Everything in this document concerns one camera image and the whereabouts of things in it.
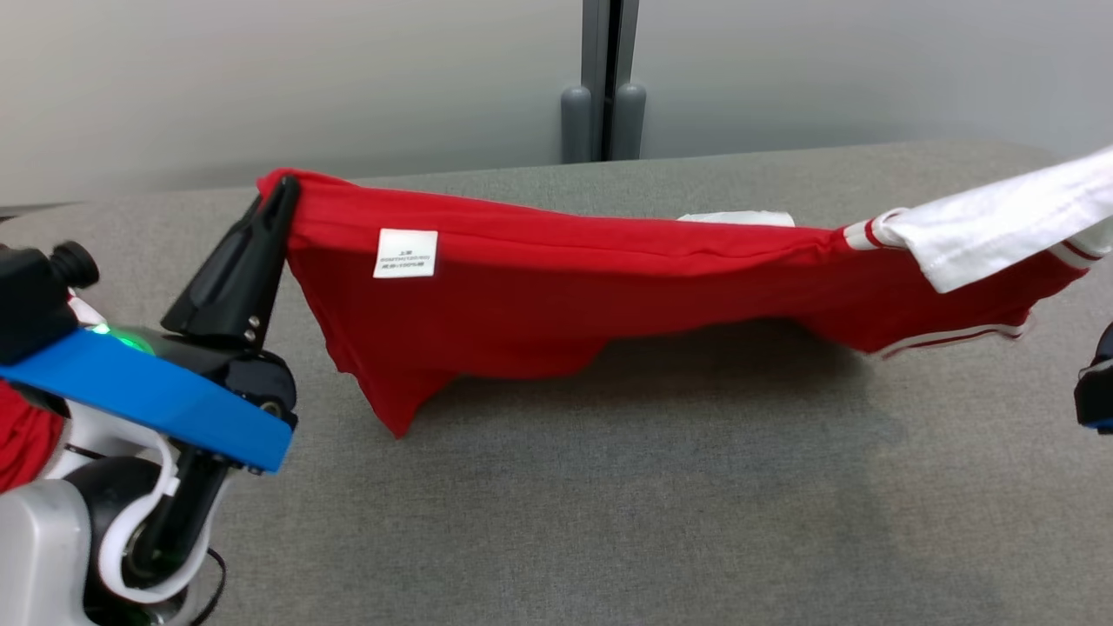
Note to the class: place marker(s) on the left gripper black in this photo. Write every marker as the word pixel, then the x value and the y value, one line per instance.
pixel 252 382

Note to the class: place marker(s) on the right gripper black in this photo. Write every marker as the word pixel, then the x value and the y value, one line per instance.
pixel 1097 382

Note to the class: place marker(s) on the red shirt with white sleeves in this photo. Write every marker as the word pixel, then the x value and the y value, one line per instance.
pixel 609 296

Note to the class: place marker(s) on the right wrist blue camera bracket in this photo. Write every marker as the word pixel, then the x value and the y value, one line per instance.
pixel 1103 426

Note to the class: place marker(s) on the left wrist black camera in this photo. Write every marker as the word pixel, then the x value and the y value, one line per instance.
pixel 35 304

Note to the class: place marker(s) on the grey metal partition post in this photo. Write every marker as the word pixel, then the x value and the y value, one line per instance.
pixel 596 69

